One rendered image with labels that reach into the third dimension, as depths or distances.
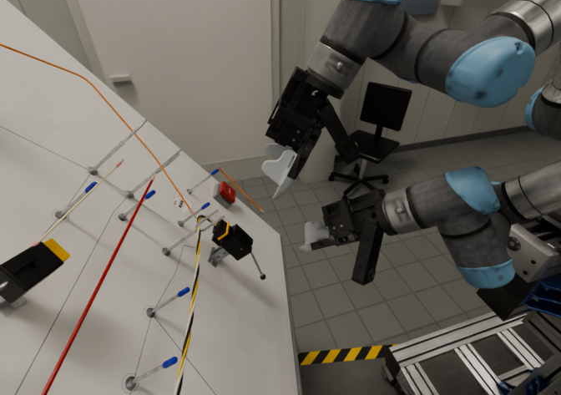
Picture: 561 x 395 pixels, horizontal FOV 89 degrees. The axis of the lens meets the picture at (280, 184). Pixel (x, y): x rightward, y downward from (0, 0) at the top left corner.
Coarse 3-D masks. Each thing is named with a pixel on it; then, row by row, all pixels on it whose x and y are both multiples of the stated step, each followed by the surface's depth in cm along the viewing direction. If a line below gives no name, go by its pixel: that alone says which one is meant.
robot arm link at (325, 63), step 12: (324, 48) 41; (312, 60) 43; (324, 60) 41; (336, 60) 41; (348, 60) 41; (312, 72) 43; (324, 72) 42; (336, 72) 41; (348, 72) 42; (336, 84) 43; (348, 84) 44
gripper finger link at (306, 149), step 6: (312, 138) 47; (306, 144) 46; (312, 144) 46; (300, 150) 46; (306, 150) 46; (300, 156) 46; (306, 156) 46; (294, 162) 47; (300, 162) 46; (294, 168) 47; (300, 168) 47; (288, 174) 48; (294, 174) 48
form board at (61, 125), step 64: (0, 0) 55; (0, 64) 47; (64, 64) 59; (0, 128) 41; (64, 128) 50; (128, 128) 64; (0, 192) 36; (64, 192) 43; (192, 192) 71; (0, 256) 33; (128, 256) 46; (192, 256) 58; (256, 256) 79; (0, 320) 30; (64, 320) 34; (128, 320) 41; (256, 320) 63; (0, 384) 27; (64, 384) 31; (192, 384) 43; (256, 384) 53
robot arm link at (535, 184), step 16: (560, 160) 45; (528, 176) 48; (544, 176) 45; (560, 176) 43; (496, 192) 51; (512, 192) 49; (528, 192) 47; (544, 192) 45; (560, 192) 44; (512, 208) 49; (528, 208) 47; (544, 208) 46; (560, 208) 45; (512, 224) 51
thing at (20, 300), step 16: (16, 256) 28; (32, 256) 29; (48, 256) 30; (0, 272) 27; (16, 272) 28; (32, 272) 28; (48, 272) 29; (0, 288) 26; (16, 288) 27; (0, 304) 30; (16, 304) 31
